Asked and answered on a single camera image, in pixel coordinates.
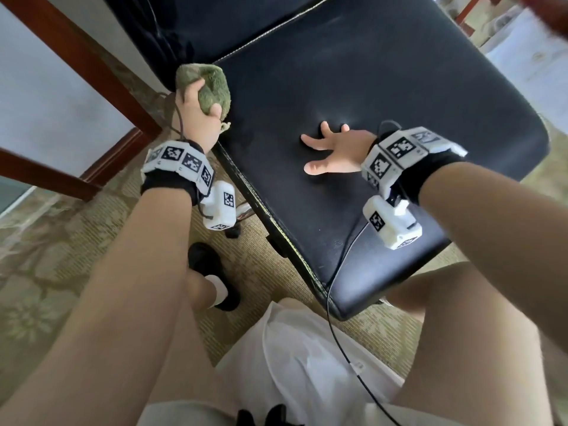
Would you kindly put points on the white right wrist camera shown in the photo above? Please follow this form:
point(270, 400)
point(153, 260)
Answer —
point(390, 224)

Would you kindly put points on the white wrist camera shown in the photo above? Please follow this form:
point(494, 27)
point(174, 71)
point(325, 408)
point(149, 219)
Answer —
point(220, 208)
point(390, 224)

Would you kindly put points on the white paper sheet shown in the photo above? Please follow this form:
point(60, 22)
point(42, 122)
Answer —
point(532, 57)

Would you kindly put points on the white shorts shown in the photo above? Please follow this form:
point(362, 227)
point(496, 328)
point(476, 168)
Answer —
point(302, 368)

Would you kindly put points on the white marker right wristband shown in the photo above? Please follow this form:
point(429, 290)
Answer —
point(408, 155)

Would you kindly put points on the person's right hand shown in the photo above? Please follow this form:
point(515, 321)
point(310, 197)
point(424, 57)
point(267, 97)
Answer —
point(342, 151)

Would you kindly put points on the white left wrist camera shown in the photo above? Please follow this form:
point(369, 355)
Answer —
point(220, 208)

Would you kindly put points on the person's left forearm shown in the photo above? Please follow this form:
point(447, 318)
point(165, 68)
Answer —
point(98, 324)

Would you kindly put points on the person's right leg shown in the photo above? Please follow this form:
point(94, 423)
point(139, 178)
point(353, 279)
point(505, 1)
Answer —
point(479, 350)

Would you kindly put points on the green cleaning cloth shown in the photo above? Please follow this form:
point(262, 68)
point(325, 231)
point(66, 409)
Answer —
point(213, 84)

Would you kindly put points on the black leather chair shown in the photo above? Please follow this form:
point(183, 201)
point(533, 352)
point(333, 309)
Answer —
point(373, 84)

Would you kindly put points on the black shoe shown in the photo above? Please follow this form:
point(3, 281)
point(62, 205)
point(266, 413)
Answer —
point(209, 266)

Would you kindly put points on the wooden luggage rack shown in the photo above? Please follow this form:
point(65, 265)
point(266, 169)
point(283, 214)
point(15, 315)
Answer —
point(475, 9)

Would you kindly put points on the white marker left wristband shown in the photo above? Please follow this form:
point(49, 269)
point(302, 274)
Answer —
point(177, 168)

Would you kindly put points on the person's left hand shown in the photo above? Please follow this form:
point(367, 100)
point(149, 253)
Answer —
point(200, 124)

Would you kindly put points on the person's right forearm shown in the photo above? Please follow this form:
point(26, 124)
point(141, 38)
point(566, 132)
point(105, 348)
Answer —
point(506, 235)

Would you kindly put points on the white marker wristband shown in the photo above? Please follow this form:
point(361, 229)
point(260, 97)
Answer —
point(177, 168)
point(408, 155)

